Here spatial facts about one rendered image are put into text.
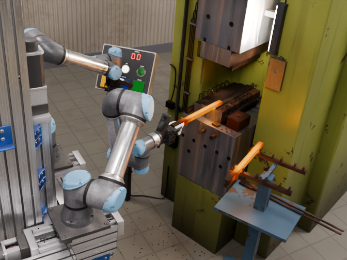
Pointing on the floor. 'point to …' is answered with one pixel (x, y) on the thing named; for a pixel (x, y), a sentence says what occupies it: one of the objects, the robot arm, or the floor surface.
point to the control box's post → (127, 182)
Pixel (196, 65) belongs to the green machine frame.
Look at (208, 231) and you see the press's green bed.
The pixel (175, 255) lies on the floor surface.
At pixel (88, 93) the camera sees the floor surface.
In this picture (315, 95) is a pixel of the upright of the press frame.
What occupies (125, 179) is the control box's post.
